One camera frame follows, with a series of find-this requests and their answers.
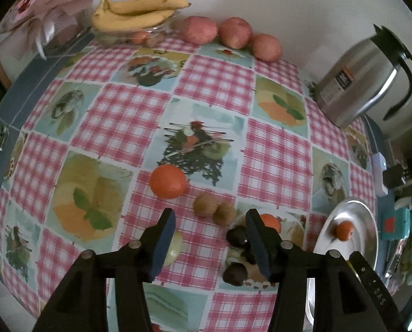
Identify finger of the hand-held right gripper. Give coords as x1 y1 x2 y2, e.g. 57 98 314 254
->
348 251 376 284

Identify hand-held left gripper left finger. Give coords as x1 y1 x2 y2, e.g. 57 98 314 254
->
31 208 176 332

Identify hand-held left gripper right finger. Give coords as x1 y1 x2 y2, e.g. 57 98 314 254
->
245 208 386 332

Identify green mango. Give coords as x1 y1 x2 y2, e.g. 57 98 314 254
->
161 230 185 267

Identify dark plum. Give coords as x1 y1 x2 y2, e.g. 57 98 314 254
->
223 262 248 286
226 225 251 249

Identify orange with stem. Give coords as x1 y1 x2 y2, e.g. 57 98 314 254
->
335 221 354 242

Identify large steel bowl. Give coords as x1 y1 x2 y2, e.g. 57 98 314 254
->
304 197 379 326

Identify brown kiwi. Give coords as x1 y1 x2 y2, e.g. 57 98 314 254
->
193 193 217 218
213 202 237 225

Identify large orange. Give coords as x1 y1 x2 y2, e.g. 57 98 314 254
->
149 164 187 199

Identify teal plastic box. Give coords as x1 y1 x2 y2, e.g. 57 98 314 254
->
380 206 412 241

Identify black charger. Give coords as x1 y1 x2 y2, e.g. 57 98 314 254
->
383 165 406 189

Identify white power strip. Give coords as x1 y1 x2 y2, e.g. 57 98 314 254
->
371 152 388 196

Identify pink checkered printed tablecloth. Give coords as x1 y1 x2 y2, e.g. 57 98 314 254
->
0 36 386 332

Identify stainless steel thermos jug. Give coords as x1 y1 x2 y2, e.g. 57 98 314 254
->
313 24 412 128

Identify red apple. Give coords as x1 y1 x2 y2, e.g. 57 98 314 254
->
218 17 253 50
250 34 283 62
181 15 218 44

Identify glass bowl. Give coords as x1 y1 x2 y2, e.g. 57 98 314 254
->
93 17 179 45

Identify yellow banana bunch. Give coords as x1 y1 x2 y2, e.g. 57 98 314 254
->
91 0 192 32

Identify pink flower bouquet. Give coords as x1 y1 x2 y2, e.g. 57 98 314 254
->
0 0 94 59

